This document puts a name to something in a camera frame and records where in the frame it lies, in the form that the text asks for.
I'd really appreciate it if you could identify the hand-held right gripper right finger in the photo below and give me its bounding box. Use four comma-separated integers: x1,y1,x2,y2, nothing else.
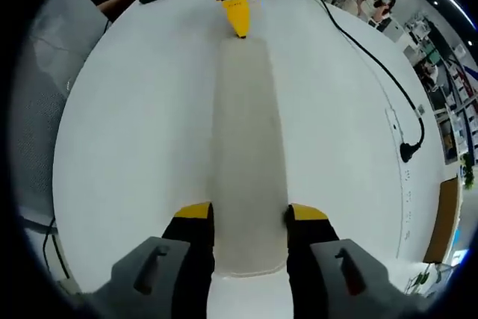
285,202,426,319

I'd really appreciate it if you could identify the black power cable with plug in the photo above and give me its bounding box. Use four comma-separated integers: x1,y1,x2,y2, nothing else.
311,0,426,164

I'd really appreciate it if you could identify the grey mesh office chair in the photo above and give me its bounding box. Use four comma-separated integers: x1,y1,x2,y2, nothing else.
14,0,111,230

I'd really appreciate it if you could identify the beige cutlery case lid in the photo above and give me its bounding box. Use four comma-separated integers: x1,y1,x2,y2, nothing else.
207,37,290,279

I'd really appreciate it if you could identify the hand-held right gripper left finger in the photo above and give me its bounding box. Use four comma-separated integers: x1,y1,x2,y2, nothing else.
95,202,216,319

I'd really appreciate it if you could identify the brown cardboard box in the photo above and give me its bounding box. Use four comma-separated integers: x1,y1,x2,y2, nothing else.
423,175,465,264

